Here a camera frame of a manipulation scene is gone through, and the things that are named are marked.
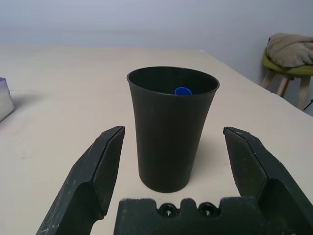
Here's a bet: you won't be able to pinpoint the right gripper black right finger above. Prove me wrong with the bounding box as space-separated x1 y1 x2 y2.
223 126 313 235

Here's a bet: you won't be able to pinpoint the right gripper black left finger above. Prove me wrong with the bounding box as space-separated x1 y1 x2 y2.
36 125 126 235

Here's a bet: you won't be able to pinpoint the black plastic cup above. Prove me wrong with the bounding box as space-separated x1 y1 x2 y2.
126 66 220 194

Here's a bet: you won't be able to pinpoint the green stool wooden legs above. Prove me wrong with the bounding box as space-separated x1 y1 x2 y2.
261 46 313 110

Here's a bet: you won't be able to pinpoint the purple tissue pack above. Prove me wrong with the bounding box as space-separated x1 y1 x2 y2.
0 77 15 122

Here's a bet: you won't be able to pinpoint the blue capped pen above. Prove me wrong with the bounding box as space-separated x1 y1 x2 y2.
174 87 193 96

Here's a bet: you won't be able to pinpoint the beige blanket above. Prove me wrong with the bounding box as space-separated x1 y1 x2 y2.
266 33 313 68

